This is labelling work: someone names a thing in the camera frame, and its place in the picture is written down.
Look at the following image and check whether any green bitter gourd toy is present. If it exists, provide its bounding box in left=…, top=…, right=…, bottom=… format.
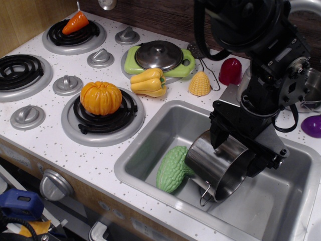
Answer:
left=156, top=146, right=195, bottom=193

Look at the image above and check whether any dark red plastic cup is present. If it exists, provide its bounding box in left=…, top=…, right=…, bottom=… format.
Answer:
left=219, top=58, right=242, bottom=86

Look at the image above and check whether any stainless steel pot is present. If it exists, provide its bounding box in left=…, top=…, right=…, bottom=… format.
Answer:
left=185, top=130, right=255, bottom=206

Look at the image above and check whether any blue clamp tool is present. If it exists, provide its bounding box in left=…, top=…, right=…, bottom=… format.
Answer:
left=1, top=189, right=44, bottom=221

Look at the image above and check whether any silver stove knob left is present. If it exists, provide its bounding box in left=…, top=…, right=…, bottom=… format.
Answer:
left=53, top=75, right=83, bottom=96

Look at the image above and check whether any silver stove knob middle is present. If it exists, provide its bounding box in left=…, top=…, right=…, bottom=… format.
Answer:
left=87, top=48, right=114, bottom=68

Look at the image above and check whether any front stove burner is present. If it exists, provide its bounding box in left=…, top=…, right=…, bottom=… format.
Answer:
left=61, top=88, right=145, bottom=147

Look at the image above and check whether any yellow corn toy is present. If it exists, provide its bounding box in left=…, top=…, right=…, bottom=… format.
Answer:
left=189, top=71, right=211, bottom=96

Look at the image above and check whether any silver oven front knob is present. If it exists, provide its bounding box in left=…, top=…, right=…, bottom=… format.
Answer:
left=40, top=169, right=74, bottom=201

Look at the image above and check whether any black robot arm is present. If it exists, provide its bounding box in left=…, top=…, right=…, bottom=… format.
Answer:
left=194, top=1, right=310, bottom=177

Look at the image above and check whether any stainless steel sink basin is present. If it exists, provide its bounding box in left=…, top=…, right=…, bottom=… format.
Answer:
left=114, top=100, right=320, bottom=240

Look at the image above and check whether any silver stove knob front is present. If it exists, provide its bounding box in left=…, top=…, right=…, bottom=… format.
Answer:
left=10, top=105, right=46, bottom=131

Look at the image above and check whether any metal strainer spoon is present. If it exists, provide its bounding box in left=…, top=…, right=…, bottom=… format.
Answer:
left=187, top=41, right=221, bottom=91

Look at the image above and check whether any yellow bell pepper toy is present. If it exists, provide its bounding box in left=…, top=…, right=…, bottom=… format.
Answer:
left=130, top=68, right=167, bottom=97

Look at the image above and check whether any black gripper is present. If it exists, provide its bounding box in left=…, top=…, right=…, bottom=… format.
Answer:
left=210, top=83, right=289, bottom=178

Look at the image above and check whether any silver stove knob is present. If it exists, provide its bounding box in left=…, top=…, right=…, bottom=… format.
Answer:
left=10, top=105, right=46, bottom=131
left=87, top=48, right=114, bottom=68
left=115, top=27, right=140, bottom=45
left=53, top=75, right=83, bottom=96

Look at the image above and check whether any green plastic cutting board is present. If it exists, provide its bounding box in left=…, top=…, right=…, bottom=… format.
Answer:
left=121, top=46, right=195, bottom=78

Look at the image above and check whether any purple eggplant toy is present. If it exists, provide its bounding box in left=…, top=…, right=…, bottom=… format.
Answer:
left=301, top=115, right=320, bottom=138

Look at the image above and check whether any orange carrot toy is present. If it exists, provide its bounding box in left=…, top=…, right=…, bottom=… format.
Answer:
left=62, top=11, right=89, bottom=35

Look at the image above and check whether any silver wall knob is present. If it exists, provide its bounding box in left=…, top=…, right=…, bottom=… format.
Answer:
left=98, top=0, right=117, bottom=11

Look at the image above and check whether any small steel pot right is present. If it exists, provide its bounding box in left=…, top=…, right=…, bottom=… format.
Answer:
left=295, top=68, right=320, bottom=113

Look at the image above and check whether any silver stove knob back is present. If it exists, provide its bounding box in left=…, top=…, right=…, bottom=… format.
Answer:
left=115, top=27, right=140, bottom=45

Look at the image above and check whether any back left stove burner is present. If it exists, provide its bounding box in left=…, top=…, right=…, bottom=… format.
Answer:
left=42, top=19, right=107, bottom=55

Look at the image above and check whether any steel pot lid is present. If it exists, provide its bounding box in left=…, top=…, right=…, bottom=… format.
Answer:
left=135, top=40, right=183, bottom=72

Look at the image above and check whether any silver oven door handle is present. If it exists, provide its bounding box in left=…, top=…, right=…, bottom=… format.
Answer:
left=88, top=221, right=109, bottom=241

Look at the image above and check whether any orange pumpkin toy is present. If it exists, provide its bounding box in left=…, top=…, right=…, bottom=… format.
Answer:
left=80, top=81, right=122, bottom=115

